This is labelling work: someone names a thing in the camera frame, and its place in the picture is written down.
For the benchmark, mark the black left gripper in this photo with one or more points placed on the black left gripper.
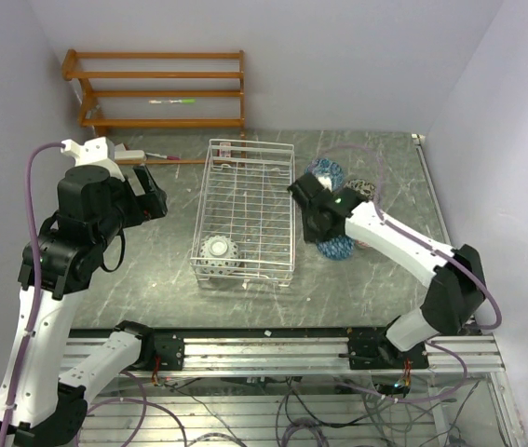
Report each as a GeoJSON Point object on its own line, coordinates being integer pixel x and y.
{"type": "Point", "coordinates": [149, 205]}

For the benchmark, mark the brown leaf pattern bowl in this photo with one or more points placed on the brown leaf pattern bowl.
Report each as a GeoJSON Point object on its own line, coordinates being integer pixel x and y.
{"type": "Point", "coordinates": [363, 187]}

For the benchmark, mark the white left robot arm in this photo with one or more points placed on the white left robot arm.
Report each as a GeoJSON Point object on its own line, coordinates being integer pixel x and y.
{"type": "Point", "coordinates": [39, 404]}

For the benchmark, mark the aluminium rail frame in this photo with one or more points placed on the aluminium rail frame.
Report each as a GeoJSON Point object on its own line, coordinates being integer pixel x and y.
{"type": "Point", "coordinates": [298, 351]}

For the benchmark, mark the pink marker pen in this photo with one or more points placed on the pink marker pen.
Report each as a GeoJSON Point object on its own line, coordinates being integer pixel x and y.
{"type": "Point", "coordinates": [163, 157]}

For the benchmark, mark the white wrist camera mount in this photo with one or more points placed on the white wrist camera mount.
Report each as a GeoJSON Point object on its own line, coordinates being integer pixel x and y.
{"type": "Point", "coordinates": [325, 181]}
{"type": "Point", "coordinates": [96, 152]}

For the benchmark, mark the white bowl with dot pattern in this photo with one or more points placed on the white bowl with dot pattern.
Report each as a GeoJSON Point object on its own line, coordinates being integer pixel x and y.
{"type": "Point", "coordinates": [218, 256]}

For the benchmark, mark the wooden shelf rack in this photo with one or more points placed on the wooden shelf rack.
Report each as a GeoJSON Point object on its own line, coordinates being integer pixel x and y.
{"type": "Point", "coordinates": [117, 85]}

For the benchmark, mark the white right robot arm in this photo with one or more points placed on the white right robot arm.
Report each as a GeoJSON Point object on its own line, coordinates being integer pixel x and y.
{"type": "Point", "coordinates": [453, 278]}

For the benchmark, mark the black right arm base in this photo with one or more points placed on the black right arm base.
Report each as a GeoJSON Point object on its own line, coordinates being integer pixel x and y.
{"type": "Point", "coordinates": [369, 349]}

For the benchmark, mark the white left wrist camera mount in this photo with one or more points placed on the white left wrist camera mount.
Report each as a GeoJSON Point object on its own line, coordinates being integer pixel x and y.
{"type": "Point", "coordinates": [96, 152]}

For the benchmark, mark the white wire dish rack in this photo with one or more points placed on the white wire dish rack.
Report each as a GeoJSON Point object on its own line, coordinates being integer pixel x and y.
{"type": "Point", "coordinates": [246, 198]}

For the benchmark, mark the white eraser block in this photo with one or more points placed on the white eraser block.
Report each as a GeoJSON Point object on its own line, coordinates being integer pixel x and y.
{"type": "Point", "coordinates": [123, 154]}

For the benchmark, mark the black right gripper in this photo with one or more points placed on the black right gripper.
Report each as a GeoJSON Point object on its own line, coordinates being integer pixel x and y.
{"type": "Point", "coordinates": [313, 237]}

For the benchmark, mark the green marker pen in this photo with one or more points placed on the green marker pen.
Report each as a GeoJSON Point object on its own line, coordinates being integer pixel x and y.
{"type": "Point", "coordinates": [173, 101]}

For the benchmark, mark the blue floral pattern bowl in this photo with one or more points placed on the blue floral pattern bowl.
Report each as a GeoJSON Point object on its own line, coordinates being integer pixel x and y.
{"type": "Point", "coordinates": [325, 166]}

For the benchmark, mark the red diamond pattern bowl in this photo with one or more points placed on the red diamond pattern bowl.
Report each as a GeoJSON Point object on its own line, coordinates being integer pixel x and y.
{"type": "Point", "coordinates": [361, 245]}

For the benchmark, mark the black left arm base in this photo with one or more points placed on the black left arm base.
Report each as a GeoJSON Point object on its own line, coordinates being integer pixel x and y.
{"type": "Point", "coordinates": [168, 352]}

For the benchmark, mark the blue triangle pattern bowl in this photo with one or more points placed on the blue triangle pattern bowl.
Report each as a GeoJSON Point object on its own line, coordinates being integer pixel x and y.
{"type": "Point", "coordinates": [337, 249]}

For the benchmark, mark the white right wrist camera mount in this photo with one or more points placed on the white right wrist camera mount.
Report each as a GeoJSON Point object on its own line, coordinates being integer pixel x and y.
{"type": "Point", "coordinates": [325, 181]}

